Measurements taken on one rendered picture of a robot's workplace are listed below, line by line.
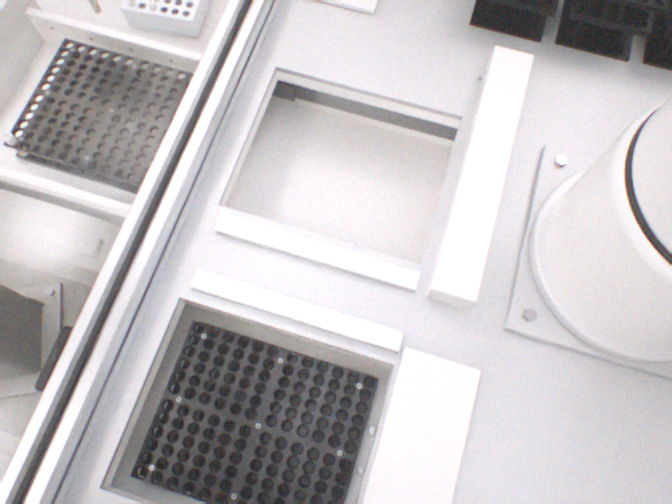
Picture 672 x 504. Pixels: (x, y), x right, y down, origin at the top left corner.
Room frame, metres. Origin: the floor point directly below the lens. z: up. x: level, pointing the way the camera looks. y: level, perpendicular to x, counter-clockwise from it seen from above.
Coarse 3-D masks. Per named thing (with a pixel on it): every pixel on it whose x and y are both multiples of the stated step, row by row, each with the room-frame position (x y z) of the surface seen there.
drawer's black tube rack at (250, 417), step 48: (240, 336) 0.12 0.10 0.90; (192, 384) 0.06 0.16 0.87; (240, 384) 0.06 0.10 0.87; (288, 384) 0.07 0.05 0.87; (336, 384) 0.07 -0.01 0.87; (192, 432) 0.01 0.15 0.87; (240, 432) 0.01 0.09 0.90; (288, 432) 0.01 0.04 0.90; (336, 432) 0.01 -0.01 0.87; (192, 480) -0.04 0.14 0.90; (240, 480) -0.04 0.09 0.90; (288, 480) -0.04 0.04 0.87; (336, 480) -0.04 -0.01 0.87
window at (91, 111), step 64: (0, 0) 0.23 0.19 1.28; (64, 0) 0.27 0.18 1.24; (128, 0) 0.32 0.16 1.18; (192, 0) 0.40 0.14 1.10; (0, 64) 0.21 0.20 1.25; (64, 64) 0.24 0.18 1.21; (128, 64) 0.29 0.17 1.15; (192, 64) 0.37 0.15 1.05; (0, 128) 0.18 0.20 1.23; (64, 128) 0.21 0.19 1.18; (128, 128) 0.26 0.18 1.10; (0, 192) 0.15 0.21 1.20; (64, 192) 0.18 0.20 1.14; (128, 192) 0.22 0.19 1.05; (0, 256) 0.12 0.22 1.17; (64, 256) 0.14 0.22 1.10; (128, 256) 0.18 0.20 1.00; (0, 320) 0.08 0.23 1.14; (64, 320) 0.10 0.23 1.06; (0, 384) 0.04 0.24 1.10; (64, 384) 0.05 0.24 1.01; (0, 448) -0.01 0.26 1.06
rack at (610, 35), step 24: (576, 0) 0.51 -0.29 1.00; (600, 0) 0.51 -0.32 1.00; (624, 0) 0.48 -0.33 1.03; (648, 0) 0.48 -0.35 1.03; (576, 24) 0.52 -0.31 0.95; (600, 24) 0.48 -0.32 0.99; (624, 24) 0.48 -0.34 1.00; (648, 24) 0.48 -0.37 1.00; (576, 48) 0.49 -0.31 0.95; (600, 48) 0.48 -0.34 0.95; (624, 48) 0.48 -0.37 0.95
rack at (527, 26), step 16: (480, 0) 0.56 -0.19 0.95; (496, 0) 0.51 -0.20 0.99; (512, 0) 0.51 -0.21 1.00; (528, 0) 0.51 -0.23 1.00; (544, 0) 0.51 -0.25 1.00; (480, 16) 0.53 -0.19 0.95; (496, 16) 0.53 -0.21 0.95; (512, 16) 0.53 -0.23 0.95; (528, 16) 0.53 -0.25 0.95; (544, 16) 0.53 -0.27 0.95; (512, 32) 0.51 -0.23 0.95; (528, 32) 0.51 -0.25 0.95
